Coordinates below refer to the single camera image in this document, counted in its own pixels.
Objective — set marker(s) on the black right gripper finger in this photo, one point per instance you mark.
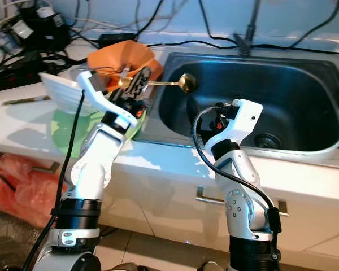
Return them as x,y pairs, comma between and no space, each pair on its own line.
196,117

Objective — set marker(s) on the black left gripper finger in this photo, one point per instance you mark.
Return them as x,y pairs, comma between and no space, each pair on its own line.
141,76
130,90

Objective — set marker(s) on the gold spoon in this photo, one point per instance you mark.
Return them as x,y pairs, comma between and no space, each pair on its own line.
187,83

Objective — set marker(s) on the green plate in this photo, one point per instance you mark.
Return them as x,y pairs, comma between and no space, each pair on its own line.
68,135

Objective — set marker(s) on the white ribbed bowl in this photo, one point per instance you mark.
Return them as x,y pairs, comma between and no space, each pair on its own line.
59,93

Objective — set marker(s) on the wooden chopstick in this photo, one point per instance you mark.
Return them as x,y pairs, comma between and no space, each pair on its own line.
25,100
34,99

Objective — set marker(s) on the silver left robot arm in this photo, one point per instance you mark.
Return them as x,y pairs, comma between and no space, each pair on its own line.
99,164

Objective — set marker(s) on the silver metal utensil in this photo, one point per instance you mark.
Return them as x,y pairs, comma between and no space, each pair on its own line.
125,70

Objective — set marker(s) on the orange bowl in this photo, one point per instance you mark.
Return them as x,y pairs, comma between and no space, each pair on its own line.
113,56

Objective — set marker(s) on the black power brick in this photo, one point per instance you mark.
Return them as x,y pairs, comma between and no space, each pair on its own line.
116,39

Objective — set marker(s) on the round steel sink drain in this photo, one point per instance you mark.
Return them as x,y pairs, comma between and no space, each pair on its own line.
268,141

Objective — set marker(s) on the stainless steel sink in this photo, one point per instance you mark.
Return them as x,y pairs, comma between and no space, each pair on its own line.
277,84

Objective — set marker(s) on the dark metal faucet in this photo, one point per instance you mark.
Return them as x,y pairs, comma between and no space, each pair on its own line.
246,42

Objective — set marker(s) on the black power adapter white label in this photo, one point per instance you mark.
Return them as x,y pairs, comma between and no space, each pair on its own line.
53,31
24,29

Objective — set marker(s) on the black power strip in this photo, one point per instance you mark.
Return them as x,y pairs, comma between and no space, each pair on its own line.
11,76

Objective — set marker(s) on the red plastic bag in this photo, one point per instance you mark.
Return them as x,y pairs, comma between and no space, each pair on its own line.
28,192

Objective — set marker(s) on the grey right robot foot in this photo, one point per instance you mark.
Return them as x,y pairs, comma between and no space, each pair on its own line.
209,266

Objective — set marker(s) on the grey robot foot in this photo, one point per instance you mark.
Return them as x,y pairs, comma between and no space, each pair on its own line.
209,266
121,266

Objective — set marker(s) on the grey left robot foot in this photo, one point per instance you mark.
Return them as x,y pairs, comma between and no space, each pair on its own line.
121,266

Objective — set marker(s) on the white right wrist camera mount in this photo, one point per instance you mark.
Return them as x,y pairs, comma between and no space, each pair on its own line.
246,118

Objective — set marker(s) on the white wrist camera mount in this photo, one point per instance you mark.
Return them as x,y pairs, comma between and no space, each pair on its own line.
246,118
96,90

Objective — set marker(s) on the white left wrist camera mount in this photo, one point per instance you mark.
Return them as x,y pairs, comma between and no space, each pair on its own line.
96,90

